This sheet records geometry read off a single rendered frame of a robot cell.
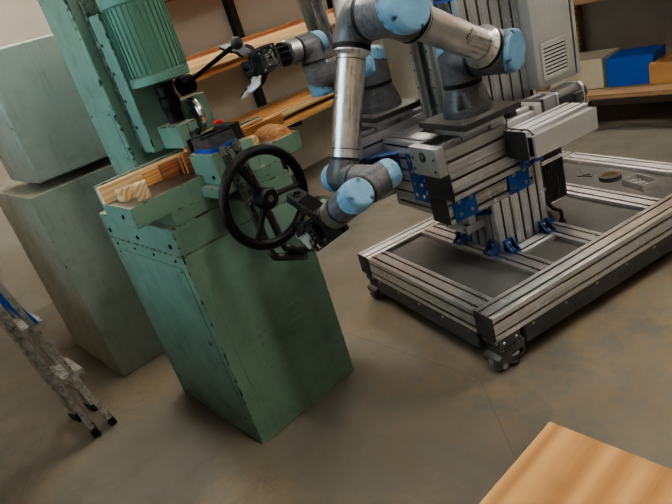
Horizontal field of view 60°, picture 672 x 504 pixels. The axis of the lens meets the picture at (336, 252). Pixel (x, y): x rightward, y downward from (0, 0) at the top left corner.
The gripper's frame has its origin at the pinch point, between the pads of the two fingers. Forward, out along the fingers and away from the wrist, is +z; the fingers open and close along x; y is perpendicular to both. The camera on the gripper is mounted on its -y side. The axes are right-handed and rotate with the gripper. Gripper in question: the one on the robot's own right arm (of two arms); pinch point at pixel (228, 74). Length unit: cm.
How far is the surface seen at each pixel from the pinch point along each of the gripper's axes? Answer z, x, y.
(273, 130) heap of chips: -10.9, 19.6, -6.2
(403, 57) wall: -319, 12, -232
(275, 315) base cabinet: 12, 74, -12
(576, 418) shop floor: -26, 124, 58
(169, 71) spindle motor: 13.4, -6.4, -6.4
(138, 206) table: 39.4, 23.8, -3.8
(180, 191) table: 26.8, 24.8, -4.0
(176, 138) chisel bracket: 15.6, 10.9, -16.2
